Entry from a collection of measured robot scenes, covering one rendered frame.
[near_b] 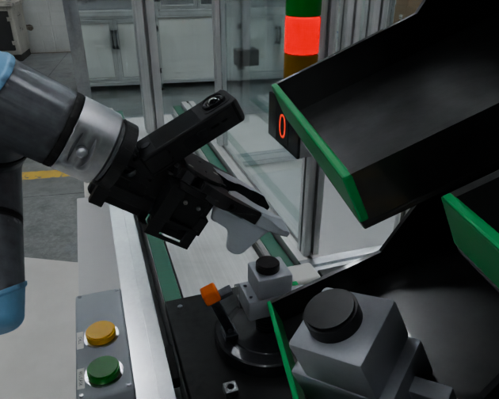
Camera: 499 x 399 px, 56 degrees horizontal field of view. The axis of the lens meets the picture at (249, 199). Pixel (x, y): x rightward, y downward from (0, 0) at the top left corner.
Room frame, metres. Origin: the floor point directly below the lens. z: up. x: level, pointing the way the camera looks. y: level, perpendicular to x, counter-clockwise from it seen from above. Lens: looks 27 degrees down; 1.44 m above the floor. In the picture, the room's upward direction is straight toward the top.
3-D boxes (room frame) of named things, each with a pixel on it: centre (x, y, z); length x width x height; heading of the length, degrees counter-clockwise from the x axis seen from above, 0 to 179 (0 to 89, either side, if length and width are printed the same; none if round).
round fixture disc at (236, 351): (0.49, -0.02, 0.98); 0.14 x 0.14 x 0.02
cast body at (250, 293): (0.49, -0.03, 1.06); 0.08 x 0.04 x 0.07; 108
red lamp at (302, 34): (0.70, -0.08, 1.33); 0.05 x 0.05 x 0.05
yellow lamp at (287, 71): (0.70, -0.08, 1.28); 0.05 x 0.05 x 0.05
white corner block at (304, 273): (0.61, -0.09, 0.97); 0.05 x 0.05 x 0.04; 18
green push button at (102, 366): (0.43, 0.19, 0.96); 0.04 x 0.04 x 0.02
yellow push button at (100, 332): (0.50, 0.21, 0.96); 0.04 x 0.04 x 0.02
